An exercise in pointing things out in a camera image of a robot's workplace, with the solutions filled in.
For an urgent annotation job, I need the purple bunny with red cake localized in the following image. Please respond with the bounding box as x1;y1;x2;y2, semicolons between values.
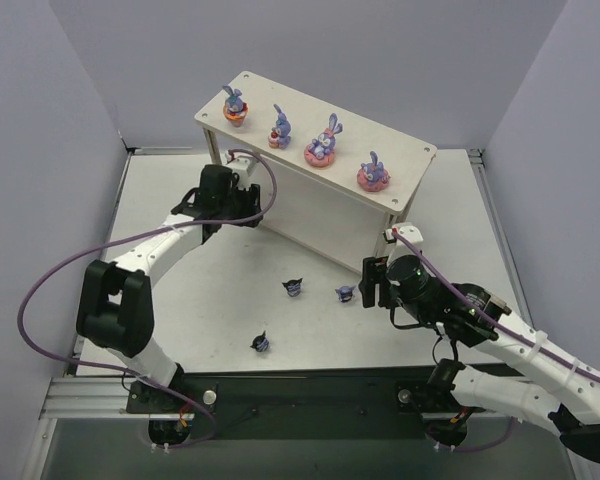
268;104;292;149

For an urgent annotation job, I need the large bunny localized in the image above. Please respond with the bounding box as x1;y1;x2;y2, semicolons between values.
304;113;343;168

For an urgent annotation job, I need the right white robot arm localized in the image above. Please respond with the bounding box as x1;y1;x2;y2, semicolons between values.
358;255;600;464

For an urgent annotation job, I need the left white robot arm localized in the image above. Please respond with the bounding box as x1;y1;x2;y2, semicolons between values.
76;157;261;391

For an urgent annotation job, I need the light wooden two-tier shelf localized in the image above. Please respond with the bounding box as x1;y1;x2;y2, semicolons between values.
195;71;437;271

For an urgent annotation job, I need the purple-headed figure black bow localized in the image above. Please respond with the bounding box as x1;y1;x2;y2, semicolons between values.
335;285;356;303

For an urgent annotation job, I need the black-headed figure purple bow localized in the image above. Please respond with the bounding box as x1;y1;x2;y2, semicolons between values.
282;278;303;298

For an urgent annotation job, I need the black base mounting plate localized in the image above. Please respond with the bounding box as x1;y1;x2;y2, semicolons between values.
126;366;462;440

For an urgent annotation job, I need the black imp figure front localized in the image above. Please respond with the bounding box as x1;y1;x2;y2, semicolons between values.
250;331;270;353

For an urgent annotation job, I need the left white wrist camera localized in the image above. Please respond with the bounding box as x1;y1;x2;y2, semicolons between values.
224;151;258;183

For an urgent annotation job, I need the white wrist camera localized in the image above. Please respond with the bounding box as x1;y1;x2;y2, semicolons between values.
224;151;258;183
383;222;424;262

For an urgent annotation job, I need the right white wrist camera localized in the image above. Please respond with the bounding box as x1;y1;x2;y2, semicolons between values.
383;222;424;262

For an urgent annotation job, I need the black loop cable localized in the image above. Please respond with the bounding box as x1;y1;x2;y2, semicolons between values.
432;335;459;369

